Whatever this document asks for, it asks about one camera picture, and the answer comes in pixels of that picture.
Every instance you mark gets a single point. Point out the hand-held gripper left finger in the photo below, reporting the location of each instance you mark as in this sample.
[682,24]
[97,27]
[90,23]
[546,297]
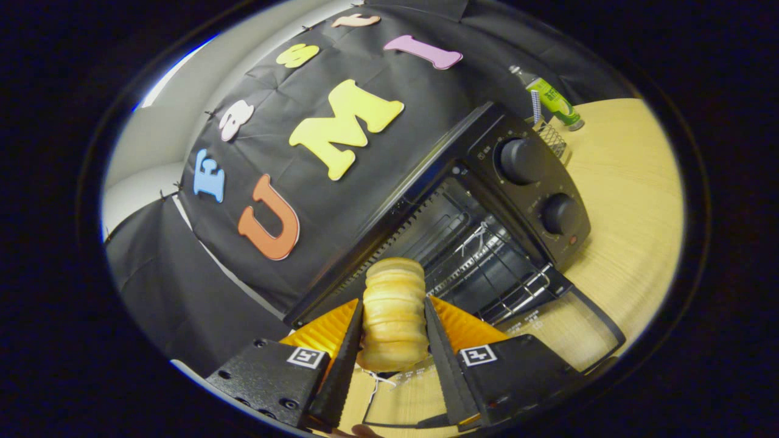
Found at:
[341,371]

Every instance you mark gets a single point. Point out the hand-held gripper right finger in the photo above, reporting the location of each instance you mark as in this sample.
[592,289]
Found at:
[447,371]

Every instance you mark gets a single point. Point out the ridged bread roll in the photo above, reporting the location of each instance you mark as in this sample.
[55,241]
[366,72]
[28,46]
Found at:
[394,316]

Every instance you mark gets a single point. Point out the black toaster oven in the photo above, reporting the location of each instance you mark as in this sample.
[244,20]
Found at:
[529,182]

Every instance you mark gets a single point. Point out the green label drink bottle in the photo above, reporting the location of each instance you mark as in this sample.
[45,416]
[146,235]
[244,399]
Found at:
[551,98]

